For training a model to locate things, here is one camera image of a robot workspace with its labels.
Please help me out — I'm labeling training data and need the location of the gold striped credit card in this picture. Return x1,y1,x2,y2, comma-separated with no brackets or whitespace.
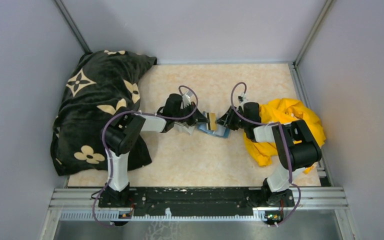
206,112,218,131

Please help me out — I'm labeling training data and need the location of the white plastic card tray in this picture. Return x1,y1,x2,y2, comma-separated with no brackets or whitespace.
173,92,200,136

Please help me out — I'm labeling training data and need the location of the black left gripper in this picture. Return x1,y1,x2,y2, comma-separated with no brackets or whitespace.
172,101,210,126

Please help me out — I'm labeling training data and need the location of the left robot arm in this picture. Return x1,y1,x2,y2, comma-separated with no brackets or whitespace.
101,90,209,207

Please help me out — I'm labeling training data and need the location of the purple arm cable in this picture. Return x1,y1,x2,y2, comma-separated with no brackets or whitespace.
91,85,200,228
230,82,302,228

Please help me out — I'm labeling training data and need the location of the yellow cloth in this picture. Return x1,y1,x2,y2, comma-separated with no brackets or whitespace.
243,98,326,167

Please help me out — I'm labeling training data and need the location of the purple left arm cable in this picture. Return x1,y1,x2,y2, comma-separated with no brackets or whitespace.
91,85,200,228

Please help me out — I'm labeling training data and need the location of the black floral blanket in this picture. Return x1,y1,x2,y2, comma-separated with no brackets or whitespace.
50,50,158,176

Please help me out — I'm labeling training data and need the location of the aluminium frame rail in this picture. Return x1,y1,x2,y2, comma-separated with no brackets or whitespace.
48,187,349,222

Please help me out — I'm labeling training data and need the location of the blue leather card holder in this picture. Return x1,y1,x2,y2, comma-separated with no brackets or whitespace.
197,111,230,139

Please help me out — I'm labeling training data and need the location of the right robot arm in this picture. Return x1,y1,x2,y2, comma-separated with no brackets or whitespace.
216,102,322,206

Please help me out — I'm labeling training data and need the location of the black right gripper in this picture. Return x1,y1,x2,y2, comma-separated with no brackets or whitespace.
215,105,250,131

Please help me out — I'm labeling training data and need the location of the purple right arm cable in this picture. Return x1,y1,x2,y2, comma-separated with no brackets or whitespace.
230,82,302,228

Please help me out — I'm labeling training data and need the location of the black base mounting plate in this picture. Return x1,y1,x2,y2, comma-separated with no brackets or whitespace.
97,187,295,217

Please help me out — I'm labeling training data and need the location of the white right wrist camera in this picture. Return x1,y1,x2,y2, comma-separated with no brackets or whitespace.
238,94,249,105

